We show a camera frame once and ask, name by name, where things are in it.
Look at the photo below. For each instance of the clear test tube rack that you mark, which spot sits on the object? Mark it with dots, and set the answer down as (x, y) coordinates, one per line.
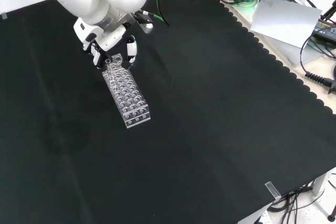
(126, 95)

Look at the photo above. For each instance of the black tripod foot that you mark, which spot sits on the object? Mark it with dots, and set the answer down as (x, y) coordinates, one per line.
(331, 214)

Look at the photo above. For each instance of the pale board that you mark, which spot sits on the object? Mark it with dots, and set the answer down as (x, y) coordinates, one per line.
(284, 22)

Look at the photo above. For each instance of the black power adapter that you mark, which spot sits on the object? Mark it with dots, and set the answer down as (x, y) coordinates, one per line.
(325, 31)

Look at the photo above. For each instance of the black tripod leg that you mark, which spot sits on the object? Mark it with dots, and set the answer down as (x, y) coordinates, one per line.
(330, 11)

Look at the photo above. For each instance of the black bench cloth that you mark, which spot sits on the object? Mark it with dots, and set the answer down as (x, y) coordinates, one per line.
(183, 116)

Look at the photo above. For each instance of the clear tape strip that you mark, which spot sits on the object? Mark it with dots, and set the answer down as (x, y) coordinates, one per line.
(272, 190)
(4, 15)

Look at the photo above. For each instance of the white table leg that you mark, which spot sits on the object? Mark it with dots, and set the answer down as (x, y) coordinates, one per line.
(319, 184)

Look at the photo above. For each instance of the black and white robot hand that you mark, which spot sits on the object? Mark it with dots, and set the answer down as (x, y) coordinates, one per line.
(105, 39)

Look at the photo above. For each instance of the clear glass test tube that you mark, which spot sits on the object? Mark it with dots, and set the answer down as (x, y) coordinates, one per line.
(108, 66)

